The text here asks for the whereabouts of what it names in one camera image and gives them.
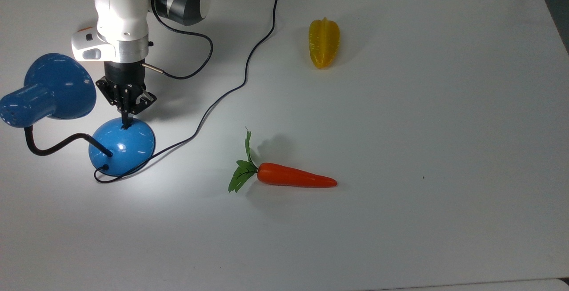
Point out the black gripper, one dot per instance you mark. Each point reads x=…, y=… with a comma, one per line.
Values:
x=125, y=73

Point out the blue gooseneck desk lamp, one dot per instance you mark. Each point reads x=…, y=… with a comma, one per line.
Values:
x=129, y=149

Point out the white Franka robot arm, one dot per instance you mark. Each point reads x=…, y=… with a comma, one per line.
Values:
x=122, y=11

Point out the orange mandarin fruit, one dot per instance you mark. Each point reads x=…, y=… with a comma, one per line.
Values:
x=85, y=29

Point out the orange carrot with green leaves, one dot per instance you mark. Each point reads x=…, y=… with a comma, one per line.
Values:
x=289, y=177

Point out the yellow starfruit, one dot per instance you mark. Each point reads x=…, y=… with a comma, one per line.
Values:
x=324, y=44

